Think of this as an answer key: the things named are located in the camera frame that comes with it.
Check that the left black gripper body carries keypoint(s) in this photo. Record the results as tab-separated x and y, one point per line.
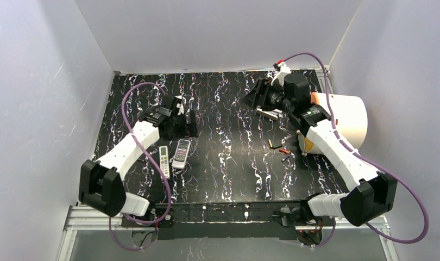
183	125

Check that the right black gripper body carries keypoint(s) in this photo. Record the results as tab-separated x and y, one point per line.
262	95

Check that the grey remote control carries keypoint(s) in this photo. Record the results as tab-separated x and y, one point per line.
180	157

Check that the gold black battery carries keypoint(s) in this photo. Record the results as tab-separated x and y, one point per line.
274	146

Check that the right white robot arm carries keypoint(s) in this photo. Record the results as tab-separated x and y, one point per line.
371	191

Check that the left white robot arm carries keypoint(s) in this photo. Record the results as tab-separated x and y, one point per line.
101	181

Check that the slim white remote control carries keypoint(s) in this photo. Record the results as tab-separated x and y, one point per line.
164	161

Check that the red black battery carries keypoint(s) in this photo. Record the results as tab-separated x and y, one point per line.
285	151

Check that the white cylindrical container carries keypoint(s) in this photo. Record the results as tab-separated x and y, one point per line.
350	119

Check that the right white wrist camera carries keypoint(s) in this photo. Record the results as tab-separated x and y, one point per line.
281	71

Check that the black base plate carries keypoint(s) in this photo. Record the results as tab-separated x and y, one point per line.
273	219

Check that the aluminium frame rail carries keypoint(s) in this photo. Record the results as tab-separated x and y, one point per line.
91	235

